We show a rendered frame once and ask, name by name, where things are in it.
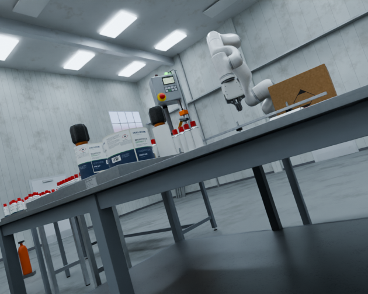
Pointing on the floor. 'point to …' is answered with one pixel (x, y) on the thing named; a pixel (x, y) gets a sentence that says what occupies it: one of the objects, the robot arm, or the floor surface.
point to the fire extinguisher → (25, 261)
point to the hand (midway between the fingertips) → (239, 107)
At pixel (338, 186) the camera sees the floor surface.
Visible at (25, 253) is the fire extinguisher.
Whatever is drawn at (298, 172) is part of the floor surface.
